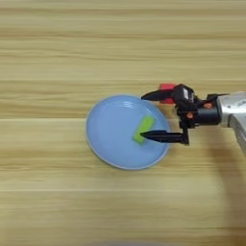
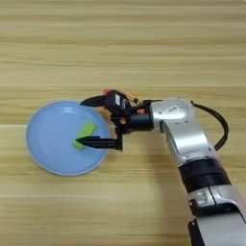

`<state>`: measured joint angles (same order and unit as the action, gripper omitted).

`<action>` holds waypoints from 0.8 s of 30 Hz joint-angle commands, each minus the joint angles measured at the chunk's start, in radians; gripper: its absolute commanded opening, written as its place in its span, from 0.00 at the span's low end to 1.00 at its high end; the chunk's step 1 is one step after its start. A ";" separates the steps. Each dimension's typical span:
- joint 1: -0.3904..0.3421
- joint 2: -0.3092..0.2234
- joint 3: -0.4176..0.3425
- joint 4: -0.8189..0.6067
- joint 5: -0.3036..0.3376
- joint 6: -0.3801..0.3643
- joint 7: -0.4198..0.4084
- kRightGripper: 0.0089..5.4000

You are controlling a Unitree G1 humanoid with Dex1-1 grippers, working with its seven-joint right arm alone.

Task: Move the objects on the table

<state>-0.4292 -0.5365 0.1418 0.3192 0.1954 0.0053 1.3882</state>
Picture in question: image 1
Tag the green rectangular block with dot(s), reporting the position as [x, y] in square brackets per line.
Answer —
[144, 126]

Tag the light blue round plate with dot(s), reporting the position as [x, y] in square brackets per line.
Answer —
[109, 134]

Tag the red cube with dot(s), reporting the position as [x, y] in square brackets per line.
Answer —
[166, 86]

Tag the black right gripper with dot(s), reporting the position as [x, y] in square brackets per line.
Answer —
[205, 113]

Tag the small black box white label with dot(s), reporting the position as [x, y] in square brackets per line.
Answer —
[184, 94]

